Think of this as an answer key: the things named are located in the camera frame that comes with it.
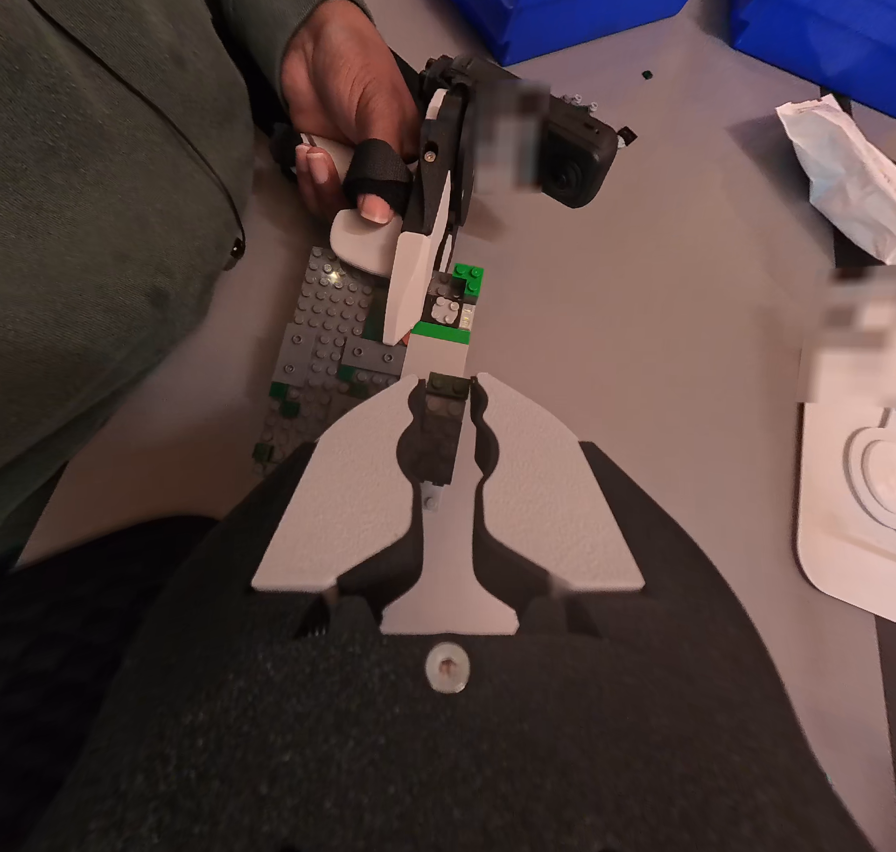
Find person's left hand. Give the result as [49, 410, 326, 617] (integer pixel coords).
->
[280, 7, 422, 226]

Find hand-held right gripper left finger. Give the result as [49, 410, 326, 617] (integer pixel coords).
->
[251, 373, 428, 622]

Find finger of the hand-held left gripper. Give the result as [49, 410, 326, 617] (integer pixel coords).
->
[381, 179, 456, 347]

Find blue plastic bin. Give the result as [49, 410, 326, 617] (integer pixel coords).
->
[731, 0, 896, 119]
[419, 0, 736, 67]

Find person's green jacket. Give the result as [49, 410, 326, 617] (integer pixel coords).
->
[0, 0, 247, 559]

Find white crumpled paper bag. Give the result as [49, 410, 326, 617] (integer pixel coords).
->
[776, 94, 896, 265]

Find grey toy brick tower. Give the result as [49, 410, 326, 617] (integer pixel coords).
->
[406, 372, 471, 511]

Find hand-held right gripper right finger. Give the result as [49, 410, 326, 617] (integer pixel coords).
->
[469, 372, 646, 622]

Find grey toy brick baseplate build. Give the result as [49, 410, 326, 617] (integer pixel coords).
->
[252, 246, 485, 478]

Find grey desk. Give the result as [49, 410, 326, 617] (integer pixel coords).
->
[14, 0, 896, 852]

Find person's dark trousers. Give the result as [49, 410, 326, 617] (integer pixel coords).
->
[0, 512, 225, 852]

